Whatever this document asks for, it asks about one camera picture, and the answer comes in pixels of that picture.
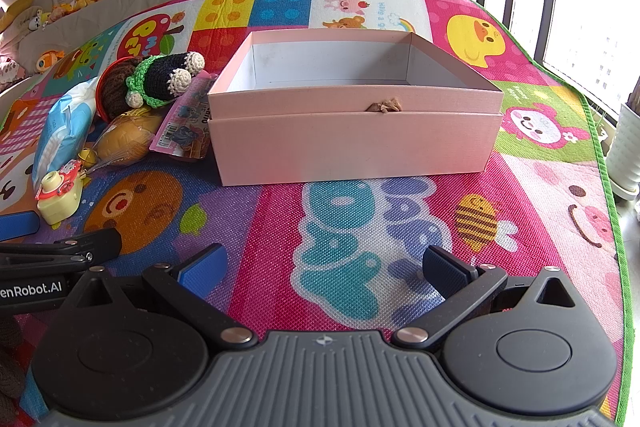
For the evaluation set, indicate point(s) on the bread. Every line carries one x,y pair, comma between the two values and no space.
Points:
125,139

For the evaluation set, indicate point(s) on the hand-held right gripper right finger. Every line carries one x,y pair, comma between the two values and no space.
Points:
442,269

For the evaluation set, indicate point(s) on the crochet doll with brown hair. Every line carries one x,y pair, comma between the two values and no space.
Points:
150,77

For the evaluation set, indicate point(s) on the small yellow bell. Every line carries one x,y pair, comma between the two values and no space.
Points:
88,157

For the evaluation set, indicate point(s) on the pink printed card packet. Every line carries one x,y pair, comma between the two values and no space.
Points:
187,117

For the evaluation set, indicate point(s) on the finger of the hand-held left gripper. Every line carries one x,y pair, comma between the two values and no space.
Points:
17,225
75,246

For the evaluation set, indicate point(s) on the pink cardboard box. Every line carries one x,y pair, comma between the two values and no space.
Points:
350,147

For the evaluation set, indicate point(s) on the blue white wet wipes pack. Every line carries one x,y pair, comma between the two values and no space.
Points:
62,127

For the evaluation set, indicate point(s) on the colourful cartoon play mat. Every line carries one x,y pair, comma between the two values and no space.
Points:
280,227

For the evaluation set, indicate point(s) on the pale yellow toy camera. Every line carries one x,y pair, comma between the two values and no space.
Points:
57,197

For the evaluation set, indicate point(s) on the orange fish plush toy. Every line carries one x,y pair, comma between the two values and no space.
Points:
50,59

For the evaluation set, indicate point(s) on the white ribbed plant pot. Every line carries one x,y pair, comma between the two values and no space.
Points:
625,152

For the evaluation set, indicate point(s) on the yellow plush toy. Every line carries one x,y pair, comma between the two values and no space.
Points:
17,12

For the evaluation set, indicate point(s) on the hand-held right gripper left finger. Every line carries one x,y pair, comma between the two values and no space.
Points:
202,266

